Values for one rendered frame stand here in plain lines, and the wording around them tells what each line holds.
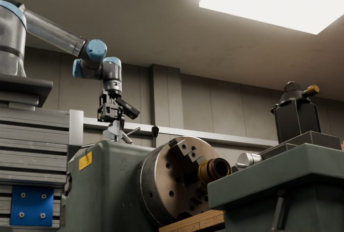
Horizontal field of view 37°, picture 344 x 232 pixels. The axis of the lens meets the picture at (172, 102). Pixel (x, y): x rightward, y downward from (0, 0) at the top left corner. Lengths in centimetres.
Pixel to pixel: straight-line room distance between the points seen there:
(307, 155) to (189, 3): 343
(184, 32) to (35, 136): 357
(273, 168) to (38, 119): 54
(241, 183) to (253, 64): 430
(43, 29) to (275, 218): 122
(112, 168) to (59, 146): 57
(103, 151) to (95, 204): 18
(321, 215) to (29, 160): 62
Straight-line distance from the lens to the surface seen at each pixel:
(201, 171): 161
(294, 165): 96
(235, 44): 492
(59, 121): 121
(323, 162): 97
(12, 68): 124
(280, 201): 100
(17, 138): 117
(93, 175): 179
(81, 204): 185
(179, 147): 166
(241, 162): 111
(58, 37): 193
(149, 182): 165
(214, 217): 132
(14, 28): 131
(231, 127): 538
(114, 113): 198
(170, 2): 427
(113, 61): 207
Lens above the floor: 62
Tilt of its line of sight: 24 degrees up
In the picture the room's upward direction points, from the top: 3 degrees counter-clockwise
